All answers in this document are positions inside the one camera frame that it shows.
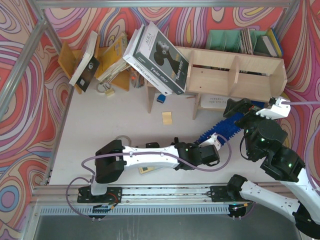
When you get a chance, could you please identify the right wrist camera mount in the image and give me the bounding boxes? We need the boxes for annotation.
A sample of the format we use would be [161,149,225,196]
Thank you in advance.
[256,97,291,120]

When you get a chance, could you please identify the yellow books stack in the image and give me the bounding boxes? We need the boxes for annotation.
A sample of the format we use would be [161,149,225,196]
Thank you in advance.
[96,32,129,85]

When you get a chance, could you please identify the yellow sticky note pad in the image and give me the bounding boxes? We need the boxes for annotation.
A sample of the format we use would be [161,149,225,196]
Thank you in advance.
[162,112,173,125]

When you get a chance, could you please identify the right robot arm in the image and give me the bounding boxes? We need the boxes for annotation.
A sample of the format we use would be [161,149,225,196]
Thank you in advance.
[223,97,320,239]

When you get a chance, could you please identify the wooden desktop bookshelf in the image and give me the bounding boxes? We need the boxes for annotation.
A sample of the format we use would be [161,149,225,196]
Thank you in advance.
[145,45,288,121]

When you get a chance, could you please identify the teal file organizer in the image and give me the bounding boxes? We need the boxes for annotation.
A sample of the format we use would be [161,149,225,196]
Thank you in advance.
[205,30,278,57]

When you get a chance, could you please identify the brass padlock with ring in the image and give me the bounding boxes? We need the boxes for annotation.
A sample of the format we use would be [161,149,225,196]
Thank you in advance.
[96,83,115,97]

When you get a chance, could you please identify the Twins story dark book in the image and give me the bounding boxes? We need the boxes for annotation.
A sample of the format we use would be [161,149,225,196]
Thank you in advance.
[133,22,189,95]

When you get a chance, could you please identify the blue and yellow book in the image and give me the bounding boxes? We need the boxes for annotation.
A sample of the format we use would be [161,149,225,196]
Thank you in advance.
[261,28,284,58]

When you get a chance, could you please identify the colored pencils cup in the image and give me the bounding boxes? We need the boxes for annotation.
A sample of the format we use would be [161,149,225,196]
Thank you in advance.
[129,68,145,89]

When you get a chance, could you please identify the white book black cover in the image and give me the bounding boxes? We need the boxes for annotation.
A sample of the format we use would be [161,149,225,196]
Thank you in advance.
[69,30,100,92]

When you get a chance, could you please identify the blue microfiber duster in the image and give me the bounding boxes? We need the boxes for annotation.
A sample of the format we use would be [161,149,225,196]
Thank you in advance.
[195,100,267,145]

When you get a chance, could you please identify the blue pencil sharpener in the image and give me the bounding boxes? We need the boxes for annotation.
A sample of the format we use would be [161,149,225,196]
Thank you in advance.
[156,94,166,104]

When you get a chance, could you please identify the yellow wooden book stand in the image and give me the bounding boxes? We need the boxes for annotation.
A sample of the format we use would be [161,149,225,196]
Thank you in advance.
[58,34,130,94]

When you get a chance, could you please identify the beige tape ring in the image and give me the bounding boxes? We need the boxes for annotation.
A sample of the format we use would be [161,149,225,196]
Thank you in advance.
[115,134,131,145]

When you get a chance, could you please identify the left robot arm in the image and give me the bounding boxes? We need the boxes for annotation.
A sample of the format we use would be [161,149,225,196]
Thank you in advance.
[90,134,221,197]

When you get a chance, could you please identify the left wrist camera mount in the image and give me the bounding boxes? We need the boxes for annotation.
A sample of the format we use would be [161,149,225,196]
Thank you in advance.
[199,133,222,150]

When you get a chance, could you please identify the yellow and blue calculator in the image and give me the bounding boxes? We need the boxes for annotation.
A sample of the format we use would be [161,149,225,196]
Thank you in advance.
[138,167,157,175]

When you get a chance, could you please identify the white paper notebook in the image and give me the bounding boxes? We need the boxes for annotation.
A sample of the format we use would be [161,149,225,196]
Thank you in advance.
[200,94,229,109]

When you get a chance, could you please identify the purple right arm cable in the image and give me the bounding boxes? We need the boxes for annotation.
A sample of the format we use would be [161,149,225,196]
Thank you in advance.
[282,100,320,191]

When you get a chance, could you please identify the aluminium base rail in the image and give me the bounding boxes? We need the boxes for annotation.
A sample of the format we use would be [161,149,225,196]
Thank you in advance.
[32,183,258,205]

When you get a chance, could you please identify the white Chokladfabriken book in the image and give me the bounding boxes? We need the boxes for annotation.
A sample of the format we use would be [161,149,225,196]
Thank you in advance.
[122,24,173,96]

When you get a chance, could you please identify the beige and black stapler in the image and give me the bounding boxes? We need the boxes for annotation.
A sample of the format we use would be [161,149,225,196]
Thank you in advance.
[145,142,160,149]

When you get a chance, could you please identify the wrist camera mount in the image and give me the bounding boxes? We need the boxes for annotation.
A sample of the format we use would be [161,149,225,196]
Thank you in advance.
[256,97,291,120]
[199,133,222,150]

